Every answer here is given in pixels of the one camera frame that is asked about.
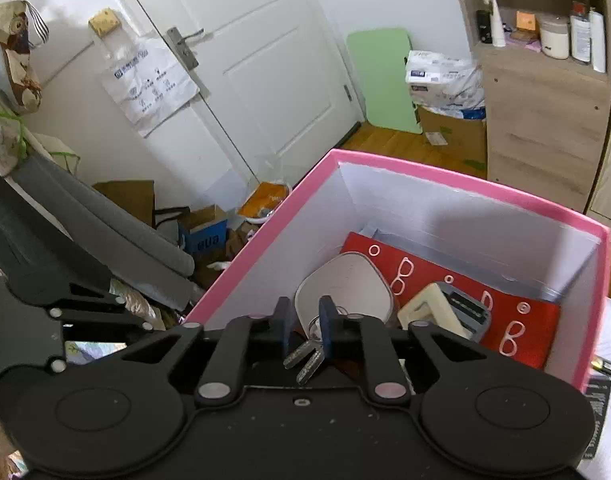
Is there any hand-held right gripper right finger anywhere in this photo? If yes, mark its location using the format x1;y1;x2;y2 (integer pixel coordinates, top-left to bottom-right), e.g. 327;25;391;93
318;295;489;407

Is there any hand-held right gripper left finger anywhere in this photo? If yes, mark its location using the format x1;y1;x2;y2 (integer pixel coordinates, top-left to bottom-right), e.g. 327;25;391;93
118;296;294;408

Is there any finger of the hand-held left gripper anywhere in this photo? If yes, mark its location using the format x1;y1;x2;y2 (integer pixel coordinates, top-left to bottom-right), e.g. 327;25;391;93
0;356;67;402
48;281;155;334

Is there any pink cardboard box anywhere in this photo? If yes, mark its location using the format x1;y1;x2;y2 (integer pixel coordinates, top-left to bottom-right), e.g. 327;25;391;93
183;148;611;396

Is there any silver portable wifi router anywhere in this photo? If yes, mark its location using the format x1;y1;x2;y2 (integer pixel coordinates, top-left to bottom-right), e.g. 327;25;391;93
398;282;492;343

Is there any crumpled foil wrapper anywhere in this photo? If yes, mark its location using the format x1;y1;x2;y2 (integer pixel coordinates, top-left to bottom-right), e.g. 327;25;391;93
108;277;182;332

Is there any beige rounded device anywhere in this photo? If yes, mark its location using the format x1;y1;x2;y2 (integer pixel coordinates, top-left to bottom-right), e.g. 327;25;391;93
294;253;397;333

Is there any brown paper bag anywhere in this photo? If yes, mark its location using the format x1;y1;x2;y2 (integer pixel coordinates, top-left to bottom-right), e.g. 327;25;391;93
92;180;156;227

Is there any blue cardboard box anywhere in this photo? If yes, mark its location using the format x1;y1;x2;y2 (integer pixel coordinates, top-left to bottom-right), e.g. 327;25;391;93
178;205;230;262

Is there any white bowl with orange content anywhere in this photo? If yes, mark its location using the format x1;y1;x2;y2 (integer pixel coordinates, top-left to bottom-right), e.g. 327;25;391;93
238;181;292;224

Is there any red glasses-print case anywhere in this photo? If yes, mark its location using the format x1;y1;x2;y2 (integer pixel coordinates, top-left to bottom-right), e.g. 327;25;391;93
340;231;562;371

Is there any owl print fabric bag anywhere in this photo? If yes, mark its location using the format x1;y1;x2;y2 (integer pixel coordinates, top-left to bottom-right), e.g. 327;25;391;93
0;0;50;114

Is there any white printed plastic bag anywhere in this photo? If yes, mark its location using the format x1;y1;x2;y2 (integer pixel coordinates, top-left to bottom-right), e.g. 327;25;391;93
100;35;200;139

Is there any brown cardboard box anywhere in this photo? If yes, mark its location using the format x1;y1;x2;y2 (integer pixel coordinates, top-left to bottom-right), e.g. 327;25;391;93
416;105;488;179

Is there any green board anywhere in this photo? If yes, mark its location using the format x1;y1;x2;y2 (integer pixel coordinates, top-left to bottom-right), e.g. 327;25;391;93
346;28;424;135

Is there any white printed package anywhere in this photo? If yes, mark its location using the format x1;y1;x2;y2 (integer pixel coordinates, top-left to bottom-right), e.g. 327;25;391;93
404;50;486;121

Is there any white door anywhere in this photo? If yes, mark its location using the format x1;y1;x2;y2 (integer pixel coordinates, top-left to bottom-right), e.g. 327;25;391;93
98;0;367;183

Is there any wooden shelf unit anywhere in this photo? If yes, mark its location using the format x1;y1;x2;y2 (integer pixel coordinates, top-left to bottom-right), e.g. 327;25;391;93
448;0;611;213

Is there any black bottle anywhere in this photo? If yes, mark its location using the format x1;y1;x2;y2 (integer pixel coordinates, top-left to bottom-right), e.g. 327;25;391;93
475;10;493;44

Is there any white jar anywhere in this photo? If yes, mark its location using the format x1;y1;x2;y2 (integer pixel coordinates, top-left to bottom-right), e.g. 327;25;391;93
539;15;571;60

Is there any red cap bottle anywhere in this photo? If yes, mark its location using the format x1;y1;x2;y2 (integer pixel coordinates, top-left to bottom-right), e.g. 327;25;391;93
569;0;592;65

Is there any tall white tube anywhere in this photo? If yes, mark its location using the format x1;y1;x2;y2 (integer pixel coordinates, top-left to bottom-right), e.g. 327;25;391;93
589;8;607;74

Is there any grey padded frame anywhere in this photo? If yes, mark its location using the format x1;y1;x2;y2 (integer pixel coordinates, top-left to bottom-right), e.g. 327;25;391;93
13;156;197;311

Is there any yellow wooden wall hook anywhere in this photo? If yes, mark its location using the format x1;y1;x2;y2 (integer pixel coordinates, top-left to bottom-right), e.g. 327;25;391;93
88;8;122;39

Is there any metal door handle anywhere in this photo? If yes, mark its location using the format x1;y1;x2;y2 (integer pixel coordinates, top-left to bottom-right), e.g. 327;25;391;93
166;26;205;69

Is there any black printed strap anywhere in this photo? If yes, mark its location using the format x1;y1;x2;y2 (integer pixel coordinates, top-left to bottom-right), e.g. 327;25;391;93
582;375;611;461

